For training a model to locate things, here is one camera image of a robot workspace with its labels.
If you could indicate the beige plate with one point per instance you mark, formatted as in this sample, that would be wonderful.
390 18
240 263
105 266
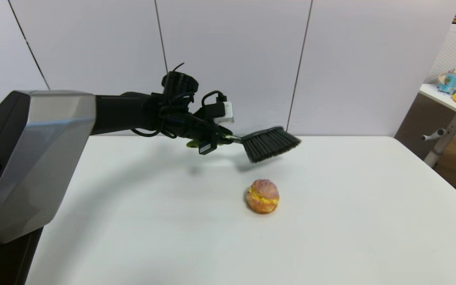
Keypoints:
442 78

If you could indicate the cream puff bread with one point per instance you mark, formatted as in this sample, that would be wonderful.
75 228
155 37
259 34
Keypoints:
263 196

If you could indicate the clear plastic water bottle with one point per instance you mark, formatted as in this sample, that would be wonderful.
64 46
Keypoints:
453 80

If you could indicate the black and silver left robot arm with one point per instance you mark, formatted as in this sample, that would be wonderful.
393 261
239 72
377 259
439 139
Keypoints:
46 158

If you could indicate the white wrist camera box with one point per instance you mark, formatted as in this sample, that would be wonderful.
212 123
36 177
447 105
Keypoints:
223 113

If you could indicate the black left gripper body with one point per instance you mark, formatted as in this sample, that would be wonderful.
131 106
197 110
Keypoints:
196 128

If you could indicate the white side table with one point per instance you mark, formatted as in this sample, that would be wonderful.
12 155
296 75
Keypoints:
437 96

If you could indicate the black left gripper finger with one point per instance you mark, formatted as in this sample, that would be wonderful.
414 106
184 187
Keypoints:
225 133
207 147

